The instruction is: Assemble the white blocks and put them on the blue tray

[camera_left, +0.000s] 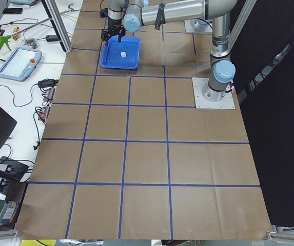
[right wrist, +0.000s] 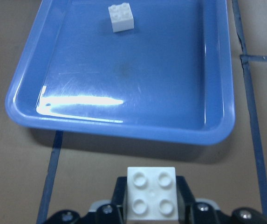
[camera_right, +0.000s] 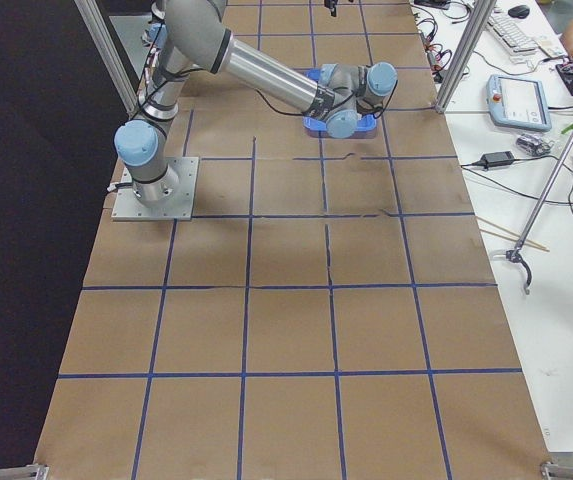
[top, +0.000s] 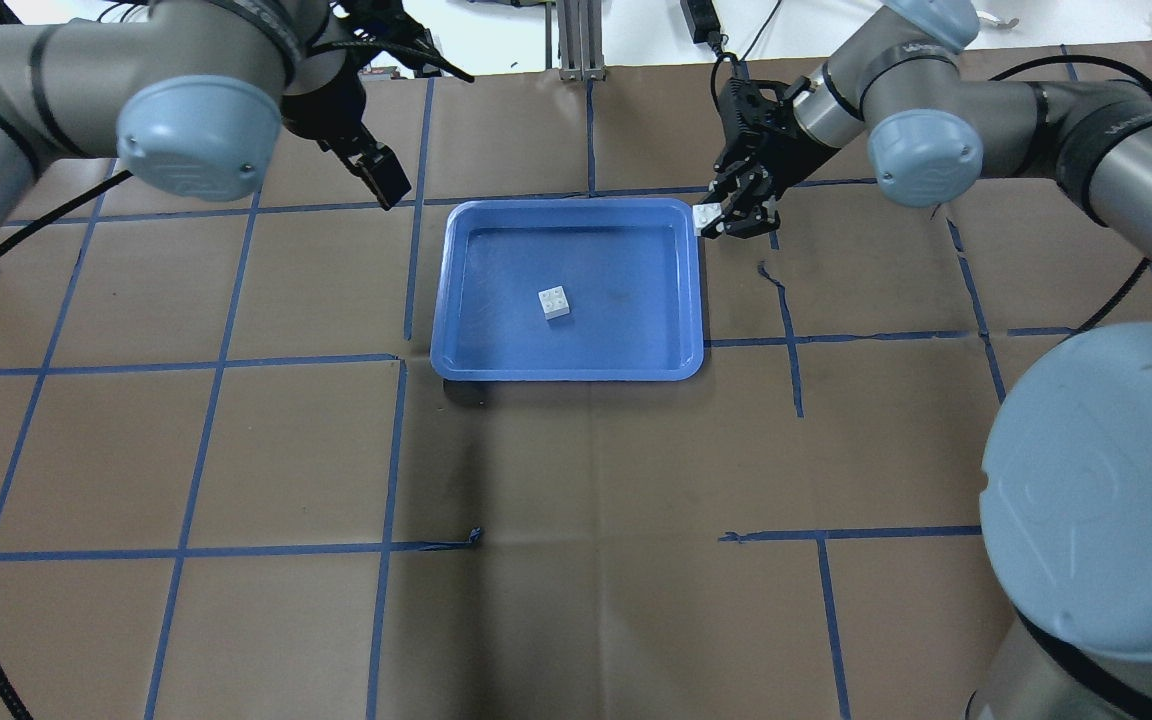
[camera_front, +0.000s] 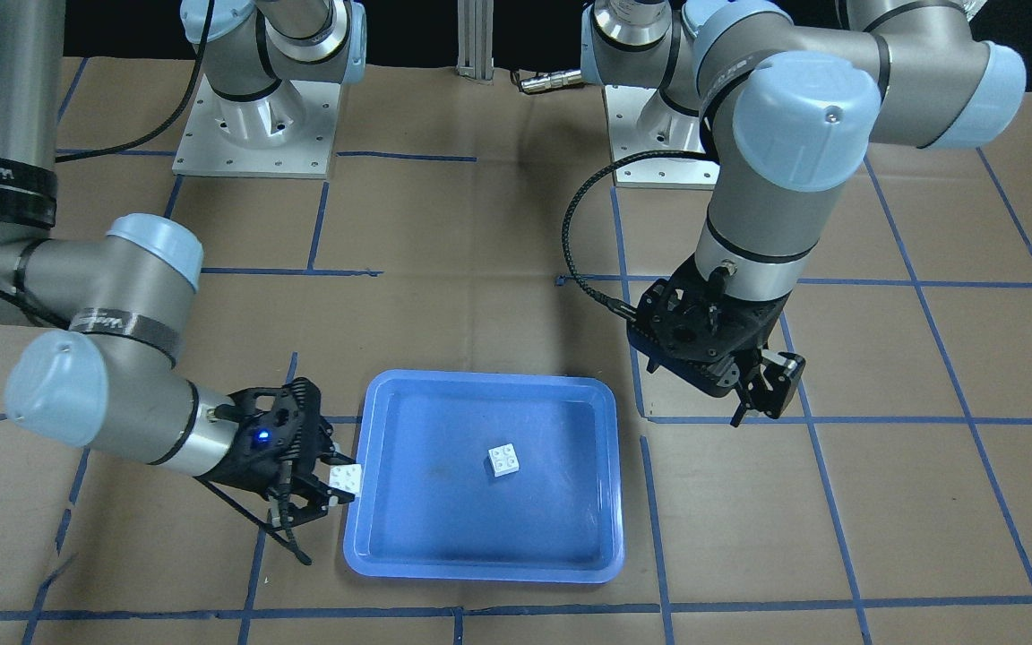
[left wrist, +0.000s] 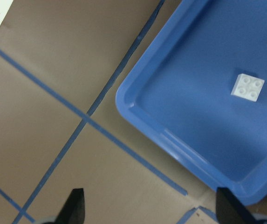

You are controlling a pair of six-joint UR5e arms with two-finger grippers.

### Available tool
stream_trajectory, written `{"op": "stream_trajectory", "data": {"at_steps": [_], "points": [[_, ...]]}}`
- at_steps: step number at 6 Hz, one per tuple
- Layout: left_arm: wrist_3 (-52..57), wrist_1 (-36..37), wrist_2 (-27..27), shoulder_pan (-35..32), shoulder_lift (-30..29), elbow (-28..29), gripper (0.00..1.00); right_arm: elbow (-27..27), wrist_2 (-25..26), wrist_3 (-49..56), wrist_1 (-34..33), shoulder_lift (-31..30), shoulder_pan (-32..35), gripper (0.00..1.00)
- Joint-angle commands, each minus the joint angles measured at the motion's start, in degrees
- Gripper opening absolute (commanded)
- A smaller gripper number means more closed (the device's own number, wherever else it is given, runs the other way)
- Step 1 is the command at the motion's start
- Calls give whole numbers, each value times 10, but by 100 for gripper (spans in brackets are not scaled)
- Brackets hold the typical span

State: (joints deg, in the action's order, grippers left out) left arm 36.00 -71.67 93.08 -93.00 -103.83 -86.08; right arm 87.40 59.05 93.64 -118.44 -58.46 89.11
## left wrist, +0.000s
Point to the white block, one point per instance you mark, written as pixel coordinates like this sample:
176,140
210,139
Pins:
247,87

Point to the blue plastic tray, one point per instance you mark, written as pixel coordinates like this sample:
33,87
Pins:
178,94

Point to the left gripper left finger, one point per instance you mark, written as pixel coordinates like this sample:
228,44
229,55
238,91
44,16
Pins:
73,211

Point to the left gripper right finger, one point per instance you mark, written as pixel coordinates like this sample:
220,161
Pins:
229,210

